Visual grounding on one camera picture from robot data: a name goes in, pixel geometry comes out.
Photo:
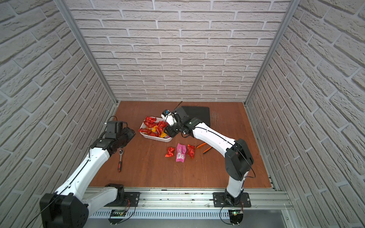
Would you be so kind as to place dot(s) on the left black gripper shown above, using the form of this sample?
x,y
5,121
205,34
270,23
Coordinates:
x,y
125,137

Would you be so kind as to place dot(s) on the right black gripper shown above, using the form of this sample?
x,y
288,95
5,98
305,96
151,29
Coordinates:
x,y
169,131

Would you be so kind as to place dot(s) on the red tea bag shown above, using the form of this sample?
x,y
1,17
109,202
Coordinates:
x,y
191,150
170,152

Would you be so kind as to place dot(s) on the pink tea bag packet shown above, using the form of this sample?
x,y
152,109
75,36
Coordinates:
x,y
181,153

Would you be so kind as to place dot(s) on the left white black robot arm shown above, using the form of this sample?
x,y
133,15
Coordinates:
x,y
67,207

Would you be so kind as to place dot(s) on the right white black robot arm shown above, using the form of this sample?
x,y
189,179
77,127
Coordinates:
x,y
238,158

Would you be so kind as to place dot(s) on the yellow tea bag in box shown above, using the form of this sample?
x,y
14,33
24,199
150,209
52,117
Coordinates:
x,y
158,131

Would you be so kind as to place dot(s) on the white plastic storage box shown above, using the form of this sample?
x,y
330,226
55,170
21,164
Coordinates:
x,y
149,123

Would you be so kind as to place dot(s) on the black plastic tool case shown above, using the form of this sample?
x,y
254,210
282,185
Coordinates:
x,y
200,112

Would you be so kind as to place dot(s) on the left controller board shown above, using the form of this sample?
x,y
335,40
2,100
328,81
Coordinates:
x,y
117,216

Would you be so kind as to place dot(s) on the controller board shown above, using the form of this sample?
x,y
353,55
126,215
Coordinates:
x,y
235,217
117,216

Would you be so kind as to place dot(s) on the right controller board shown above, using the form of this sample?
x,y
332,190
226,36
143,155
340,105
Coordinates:
x,y
235,217

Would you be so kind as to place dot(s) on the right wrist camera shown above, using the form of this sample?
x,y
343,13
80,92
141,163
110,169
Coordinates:
x,y
168,117

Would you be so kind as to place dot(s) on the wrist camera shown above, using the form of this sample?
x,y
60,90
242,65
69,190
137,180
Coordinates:
x,y
115,127
168,117

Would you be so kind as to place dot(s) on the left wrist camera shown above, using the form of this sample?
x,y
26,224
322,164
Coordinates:
x,y
115,127

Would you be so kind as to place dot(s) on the red handled ratchet wrench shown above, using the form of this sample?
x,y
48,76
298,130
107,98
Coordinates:
x,y
121,152

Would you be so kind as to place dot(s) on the orange handled pliers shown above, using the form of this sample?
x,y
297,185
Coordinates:
x,y
204,146

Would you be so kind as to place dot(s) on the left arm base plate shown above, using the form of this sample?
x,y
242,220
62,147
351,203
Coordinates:
x,y
124,199

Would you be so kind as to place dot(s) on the aluminium front rail frame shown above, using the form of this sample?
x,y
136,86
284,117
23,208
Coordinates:
x,y
185,203

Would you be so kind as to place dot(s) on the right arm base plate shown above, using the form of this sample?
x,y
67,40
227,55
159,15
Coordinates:
x,y
224,199

